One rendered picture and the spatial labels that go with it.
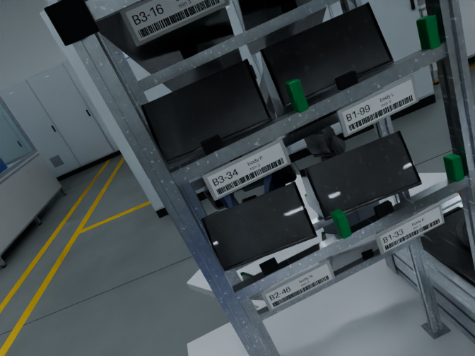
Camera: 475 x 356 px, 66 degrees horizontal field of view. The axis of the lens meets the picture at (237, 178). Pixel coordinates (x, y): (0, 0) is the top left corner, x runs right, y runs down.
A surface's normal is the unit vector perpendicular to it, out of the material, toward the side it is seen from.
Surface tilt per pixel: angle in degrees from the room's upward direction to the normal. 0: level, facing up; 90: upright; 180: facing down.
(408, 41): 90
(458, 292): 0
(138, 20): 90
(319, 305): 0
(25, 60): 90
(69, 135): 90
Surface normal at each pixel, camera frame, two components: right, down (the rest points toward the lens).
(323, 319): -0.39, -0.84
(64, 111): 0.08, 0.38
